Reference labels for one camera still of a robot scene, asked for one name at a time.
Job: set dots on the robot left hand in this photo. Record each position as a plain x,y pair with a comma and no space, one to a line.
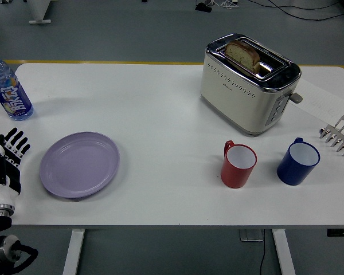
3,192

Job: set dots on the purple plastic plate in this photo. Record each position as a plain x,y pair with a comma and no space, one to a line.
78,166

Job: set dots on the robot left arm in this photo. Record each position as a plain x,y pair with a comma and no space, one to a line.
0,226

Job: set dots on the white table leg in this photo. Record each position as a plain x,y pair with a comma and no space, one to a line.
73,252
283,252

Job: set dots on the blue labelled drink bottle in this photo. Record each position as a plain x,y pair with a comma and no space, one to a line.
13,94

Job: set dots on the white furniture foot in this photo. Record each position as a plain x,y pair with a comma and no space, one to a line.
37,11

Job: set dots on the red mug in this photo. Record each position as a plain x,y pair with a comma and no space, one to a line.
233,174

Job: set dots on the cream and chrome toaster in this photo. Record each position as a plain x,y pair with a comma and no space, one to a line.
232,97

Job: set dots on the grey box under table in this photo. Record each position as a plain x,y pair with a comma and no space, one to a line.
250,235

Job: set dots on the black device on floor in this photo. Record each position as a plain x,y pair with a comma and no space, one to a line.
203,7

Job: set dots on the slice of bread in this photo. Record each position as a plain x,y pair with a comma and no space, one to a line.
242,54

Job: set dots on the blue mug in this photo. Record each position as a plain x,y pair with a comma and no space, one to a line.
292,172

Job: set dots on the white paper sheet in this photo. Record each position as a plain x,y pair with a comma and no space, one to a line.
324,97

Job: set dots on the black table control panel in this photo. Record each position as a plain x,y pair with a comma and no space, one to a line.
341,232

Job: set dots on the silver metal rack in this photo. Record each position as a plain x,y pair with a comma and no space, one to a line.
342,134

